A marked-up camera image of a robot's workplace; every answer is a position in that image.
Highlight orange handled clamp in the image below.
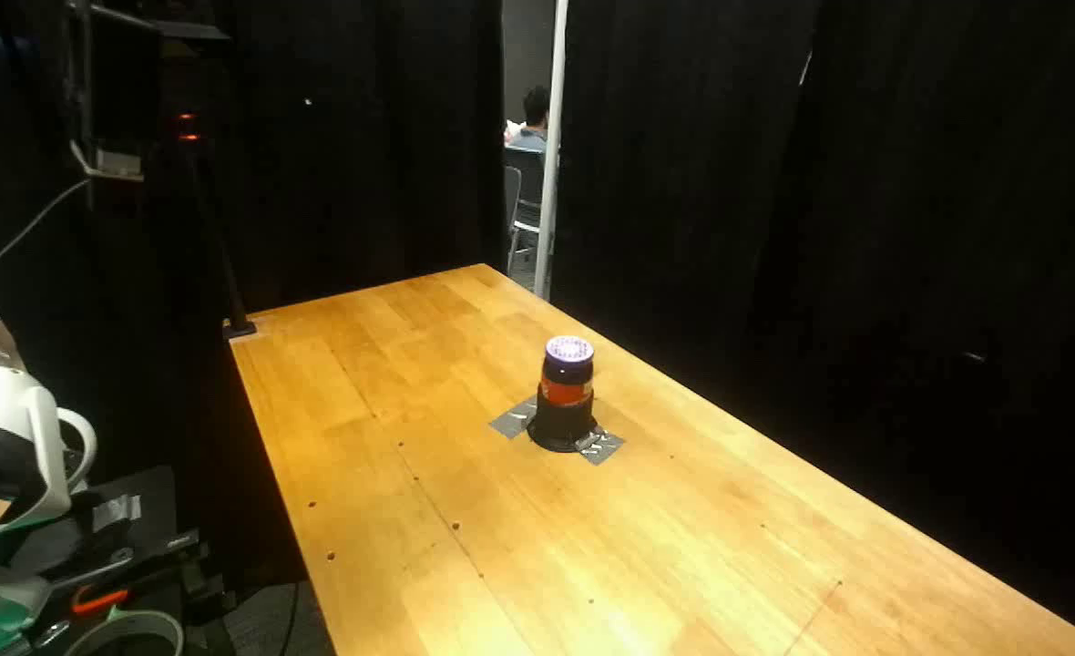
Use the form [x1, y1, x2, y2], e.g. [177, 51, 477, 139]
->
[64, 583, 134, 621]

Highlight black equipment stand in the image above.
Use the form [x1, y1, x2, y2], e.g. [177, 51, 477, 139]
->
[0, 464, 235, 656]

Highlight white cable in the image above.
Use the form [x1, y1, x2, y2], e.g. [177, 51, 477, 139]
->
[0, 170, 93, 301]

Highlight black curtain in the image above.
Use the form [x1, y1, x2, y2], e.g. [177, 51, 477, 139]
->
[0, 0, 1075, 648]

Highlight grey tape roll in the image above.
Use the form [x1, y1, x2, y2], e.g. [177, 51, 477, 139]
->
[60, 605, 185, 656]

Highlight seated person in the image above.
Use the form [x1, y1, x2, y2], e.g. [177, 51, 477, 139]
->
[504, 85, 555, 143]

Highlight grey chair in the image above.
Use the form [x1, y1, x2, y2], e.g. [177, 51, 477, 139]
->
[504, 162, 547, 278]

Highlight white vertical pole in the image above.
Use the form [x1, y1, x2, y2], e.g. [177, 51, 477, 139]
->
[530, 0, 572, 301]

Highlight black tripod stand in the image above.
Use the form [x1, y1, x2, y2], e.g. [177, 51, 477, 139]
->
[167, 105, 261, 343]

